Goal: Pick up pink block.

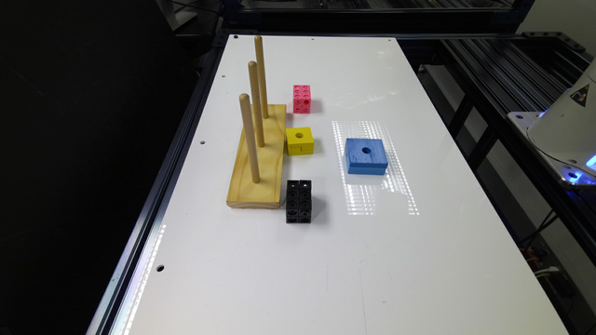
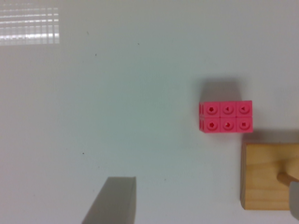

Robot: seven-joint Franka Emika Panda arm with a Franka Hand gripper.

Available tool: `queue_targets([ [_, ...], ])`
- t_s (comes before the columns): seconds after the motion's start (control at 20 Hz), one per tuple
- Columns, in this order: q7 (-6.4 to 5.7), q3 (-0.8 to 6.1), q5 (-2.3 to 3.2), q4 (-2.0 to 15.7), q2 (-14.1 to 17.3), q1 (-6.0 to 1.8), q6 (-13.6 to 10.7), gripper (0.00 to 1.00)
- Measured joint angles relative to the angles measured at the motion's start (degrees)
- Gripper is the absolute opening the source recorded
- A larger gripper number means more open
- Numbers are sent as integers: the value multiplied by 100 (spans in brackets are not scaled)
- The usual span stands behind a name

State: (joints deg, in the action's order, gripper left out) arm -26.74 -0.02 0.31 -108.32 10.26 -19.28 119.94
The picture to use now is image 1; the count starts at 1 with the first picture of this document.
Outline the pink perforated cube block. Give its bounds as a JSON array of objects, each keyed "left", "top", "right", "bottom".
[{"left": 292, "top": 85, "right": 311, "bottom": 114}]

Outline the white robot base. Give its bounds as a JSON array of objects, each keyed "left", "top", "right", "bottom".
[{"left": 527, "top": 60, "right": 595, "bottom": 175}]

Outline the black perforated cube block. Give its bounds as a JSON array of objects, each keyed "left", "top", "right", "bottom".
[{"left": 286, "top": 180, "right": 313, "bottom": 223}]

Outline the yellow block with hole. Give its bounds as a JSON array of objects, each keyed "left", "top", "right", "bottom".
[{"left": 286, "top": 127, "right": 315, "bottom": 155}]

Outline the wooden peg board base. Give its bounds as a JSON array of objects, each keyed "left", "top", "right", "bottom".
[{"left": 226, "top": 104, "right": 287, "bottom": 209}]

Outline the blue square block with hole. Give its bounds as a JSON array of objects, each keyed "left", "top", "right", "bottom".
[{"left": 345, "top": 138, "right": 388, "bottom": 175}]

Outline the front wooden peg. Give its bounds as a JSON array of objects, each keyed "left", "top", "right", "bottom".
[{"left": 239, "top": 93, "right": 261, "bottom": 183}]

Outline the wooden peg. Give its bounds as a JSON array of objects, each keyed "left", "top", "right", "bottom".
[
  {"left": 248, "top": 60, "right": 264, "bottom": 147},
  {"left": 239, "top": 93, "right": 261, "bottom": 183},
  {"left": 254, "top": 35, "right": 269, "bottom": 119}
]

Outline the middle wooden peg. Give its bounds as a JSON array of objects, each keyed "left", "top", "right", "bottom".
[{"left": 248, "top": 60, "right": 264, "bottom": 147}]

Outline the rear wooden peg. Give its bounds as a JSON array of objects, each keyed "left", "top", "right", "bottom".
[{"left": 254, "top": 35, "right": 269, "bottom": 119}]

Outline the metal robot mounting plate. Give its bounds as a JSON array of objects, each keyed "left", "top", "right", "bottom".
[{"left": 508, "top": 112, "right": 595, "bottom": 189}]

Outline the black aluminium table frame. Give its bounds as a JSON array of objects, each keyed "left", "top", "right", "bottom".
[{"left": 89, "top": 0, "right": 595, "bottom": 334}]

